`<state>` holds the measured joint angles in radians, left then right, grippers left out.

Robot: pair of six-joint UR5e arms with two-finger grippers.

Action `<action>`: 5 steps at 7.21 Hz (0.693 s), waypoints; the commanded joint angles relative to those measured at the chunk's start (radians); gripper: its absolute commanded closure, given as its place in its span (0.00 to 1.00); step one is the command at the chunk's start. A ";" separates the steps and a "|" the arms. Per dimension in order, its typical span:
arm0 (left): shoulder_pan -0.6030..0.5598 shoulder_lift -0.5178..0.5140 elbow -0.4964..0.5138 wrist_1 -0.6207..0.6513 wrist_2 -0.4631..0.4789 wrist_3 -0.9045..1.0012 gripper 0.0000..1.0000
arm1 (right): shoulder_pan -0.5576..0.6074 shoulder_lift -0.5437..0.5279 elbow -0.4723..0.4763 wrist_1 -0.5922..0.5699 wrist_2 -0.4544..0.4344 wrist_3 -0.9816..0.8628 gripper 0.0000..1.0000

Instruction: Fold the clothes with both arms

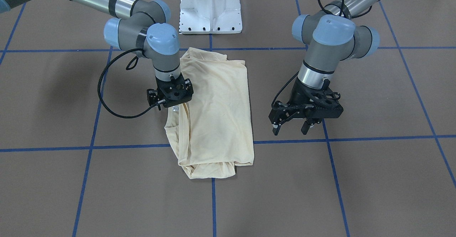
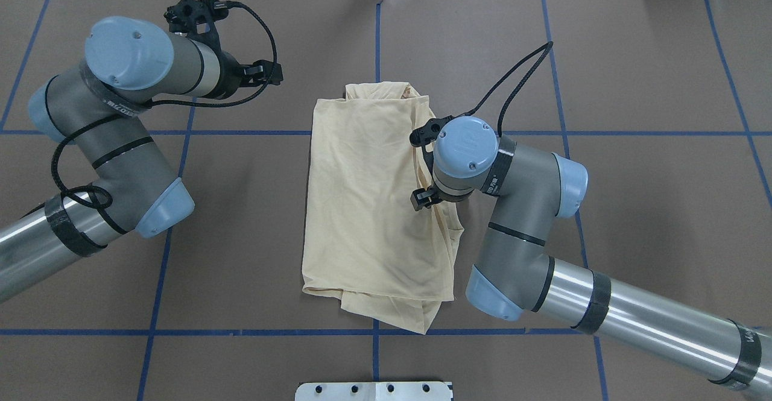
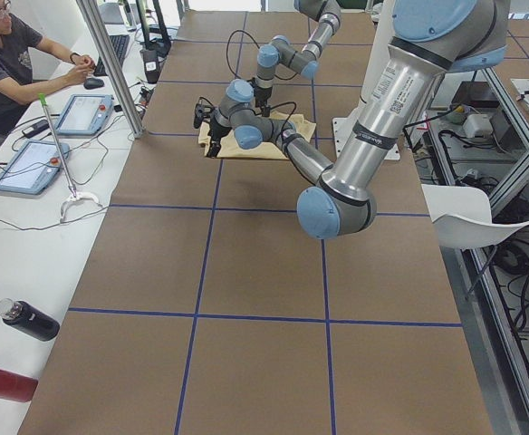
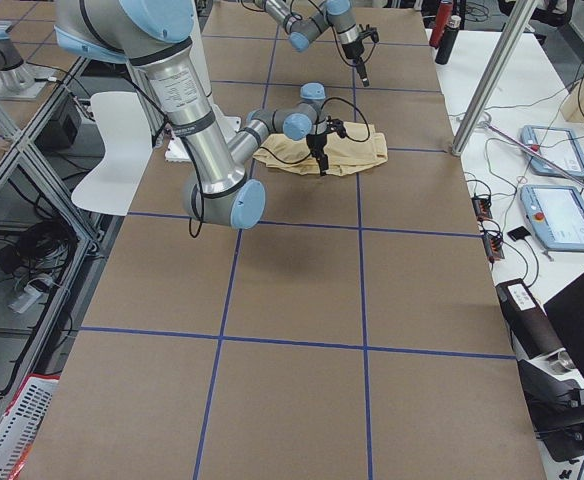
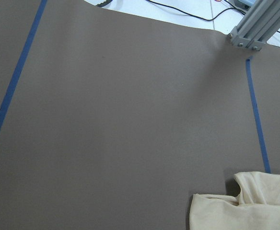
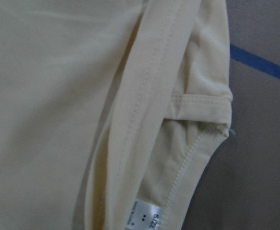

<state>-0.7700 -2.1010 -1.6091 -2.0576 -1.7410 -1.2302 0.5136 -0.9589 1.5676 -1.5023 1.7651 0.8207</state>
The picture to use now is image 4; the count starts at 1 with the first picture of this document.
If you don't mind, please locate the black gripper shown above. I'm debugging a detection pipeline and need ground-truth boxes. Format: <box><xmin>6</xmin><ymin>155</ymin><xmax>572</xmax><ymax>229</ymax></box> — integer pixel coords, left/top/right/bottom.
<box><xmin>340</xmin><ymin>24</ymin><xmax>378</xmax><ymax>87</ymax></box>
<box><xmin>305</xmin><ymin>117</ymin><xmax>347</xmax><ymax>176</ymax></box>

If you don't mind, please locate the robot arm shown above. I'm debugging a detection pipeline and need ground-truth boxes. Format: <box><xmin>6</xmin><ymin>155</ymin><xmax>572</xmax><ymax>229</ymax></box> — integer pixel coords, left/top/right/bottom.
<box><xmin>254</xmin><ymin>0</ymin><xmax>379</xmax><ymax>87</ymax></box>
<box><xmin>55</xmin><ymin>1</ymin><xmax>344</xmax><ymax>229</ymax></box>

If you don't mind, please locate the white red plastic basket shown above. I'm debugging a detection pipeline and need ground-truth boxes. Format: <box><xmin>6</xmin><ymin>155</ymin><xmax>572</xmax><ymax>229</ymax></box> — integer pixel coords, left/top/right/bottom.
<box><xmin>0</xmin><ymin>374</ymin><xmax>59</xmax><ymax>479</ymax></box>

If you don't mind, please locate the brown paper table cover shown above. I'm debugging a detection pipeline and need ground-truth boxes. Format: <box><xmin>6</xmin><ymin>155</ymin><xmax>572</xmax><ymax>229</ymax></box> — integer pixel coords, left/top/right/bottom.
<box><xmin>22</xmin><ymin>2</ymin><xmax>545</xmax><ymax>479</ymax></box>

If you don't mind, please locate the grey aluminium frame post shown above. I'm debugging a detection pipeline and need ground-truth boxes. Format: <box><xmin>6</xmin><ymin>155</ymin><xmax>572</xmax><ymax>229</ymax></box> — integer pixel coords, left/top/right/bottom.
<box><xmin>451</xmin><ymin>0</ymin><xmax>536</xmax><ymax>156</ymax></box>

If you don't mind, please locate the beige long-sleeve printed shirt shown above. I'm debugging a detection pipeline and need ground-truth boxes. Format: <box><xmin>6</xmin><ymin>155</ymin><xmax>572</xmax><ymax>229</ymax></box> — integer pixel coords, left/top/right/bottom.
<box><xmin>254</xmin><ymin>122</ymin><xmax>388</xmax><ymax>177</ymax></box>

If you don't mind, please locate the reacher grabber stick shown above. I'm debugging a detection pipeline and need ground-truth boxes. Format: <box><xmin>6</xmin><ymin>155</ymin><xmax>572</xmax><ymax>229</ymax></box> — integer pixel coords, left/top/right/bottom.
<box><xmin>476</xmin><ymin>115</ymin><xmax>584</xmax><ymax>197</ymax></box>

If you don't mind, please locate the near blue teach pendant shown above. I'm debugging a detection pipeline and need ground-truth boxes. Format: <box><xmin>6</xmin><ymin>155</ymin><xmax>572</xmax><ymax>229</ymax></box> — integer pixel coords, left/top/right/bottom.
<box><xmin>520</xmin><ymin>185</ymin><xmax>584</xmax><ymax>252</ymax></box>

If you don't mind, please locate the blue teach pendant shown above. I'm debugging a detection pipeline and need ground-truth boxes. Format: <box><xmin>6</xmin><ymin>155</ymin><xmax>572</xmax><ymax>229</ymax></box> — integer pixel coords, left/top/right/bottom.
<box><xmin>520</xmin><ymin>125</ymin><xmax>584</xmax><ymax>179</ymax></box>
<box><xmin>520</xmin><ymin>185</ymin><xmax>584</xmax><ymax>252</ymax></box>

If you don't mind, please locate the black water bottle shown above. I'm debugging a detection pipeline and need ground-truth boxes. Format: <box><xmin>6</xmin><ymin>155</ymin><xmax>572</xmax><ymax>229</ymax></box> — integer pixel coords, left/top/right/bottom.
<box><xmin>434</xmin><ymin>15</ymin><xmax>461</xmax><ymax>65</ymax></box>

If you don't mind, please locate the red water bottle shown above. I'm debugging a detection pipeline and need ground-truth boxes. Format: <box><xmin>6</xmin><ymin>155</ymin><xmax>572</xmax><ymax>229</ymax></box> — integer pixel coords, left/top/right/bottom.
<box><xmin>429</xmin><ymin>0</ymin><xmax>454</xmax><ymax>49</ymax></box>

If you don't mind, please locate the white plastic chair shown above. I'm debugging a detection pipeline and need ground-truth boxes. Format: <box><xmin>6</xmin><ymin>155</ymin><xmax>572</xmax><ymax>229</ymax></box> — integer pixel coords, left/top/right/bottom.
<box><xmin>71</xmin><ymin>91</ymin><xmax>158</xmax><ymax>216</ymax></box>

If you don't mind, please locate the far blue teach pendant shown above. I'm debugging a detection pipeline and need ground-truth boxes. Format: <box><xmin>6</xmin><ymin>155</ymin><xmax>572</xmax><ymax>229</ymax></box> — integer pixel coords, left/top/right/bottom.
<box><xmin>520</xmin><ymin>125</ymin><xmax>584</xmax><ymax>179</ymax></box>

